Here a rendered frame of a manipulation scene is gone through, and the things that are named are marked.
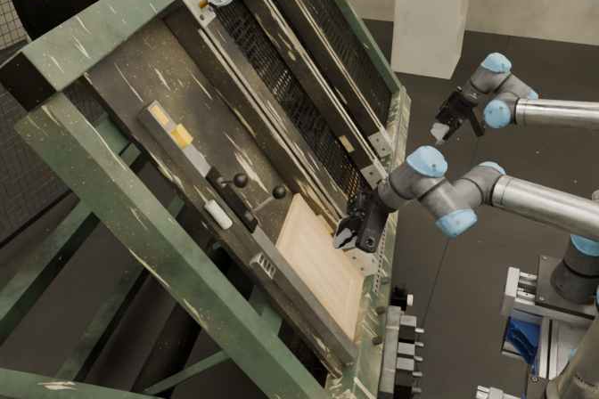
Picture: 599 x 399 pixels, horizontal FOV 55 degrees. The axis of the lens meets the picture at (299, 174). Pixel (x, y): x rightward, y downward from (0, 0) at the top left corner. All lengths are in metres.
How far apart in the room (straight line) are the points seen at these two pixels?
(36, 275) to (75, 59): 1.34
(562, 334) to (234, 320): 1.02
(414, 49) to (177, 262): 4.60
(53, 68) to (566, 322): 1.59
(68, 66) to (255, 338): 0.73
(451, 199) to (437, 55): 4.47
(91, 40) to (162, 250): 0.47
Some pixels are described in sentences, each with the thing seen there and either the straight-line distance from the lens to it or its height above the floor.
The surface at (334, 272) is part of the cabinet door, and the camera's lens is 1.89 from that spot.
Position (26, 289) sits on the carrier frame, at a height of 0.79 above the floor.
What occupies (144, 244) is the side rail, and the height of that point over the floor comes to 1.49.
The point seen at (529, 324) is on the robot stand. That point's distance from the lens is 2.01.
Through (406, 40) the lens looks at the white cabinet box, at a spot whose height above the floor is 0.33.
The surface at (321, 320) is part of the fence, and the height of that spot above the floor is 1.06.
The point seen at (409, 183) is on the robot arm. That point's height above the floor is 1.62.
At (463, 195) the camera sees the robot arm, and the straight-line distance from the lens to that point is 1.26.
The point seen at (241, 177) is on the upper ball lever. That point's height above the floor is 1.55.
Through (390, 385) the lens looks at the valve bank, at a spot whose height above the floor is 0.74.
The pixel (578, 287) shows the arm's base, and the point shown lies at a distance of 1.90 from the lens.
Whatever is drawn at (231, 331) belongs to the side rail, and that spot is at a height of 1.25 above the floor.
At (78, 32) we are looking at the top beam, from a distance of 1.30.
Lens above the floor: 2.32
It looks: 34 degrees down
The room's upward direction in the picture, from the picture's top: 1 degrees counter-clockwise
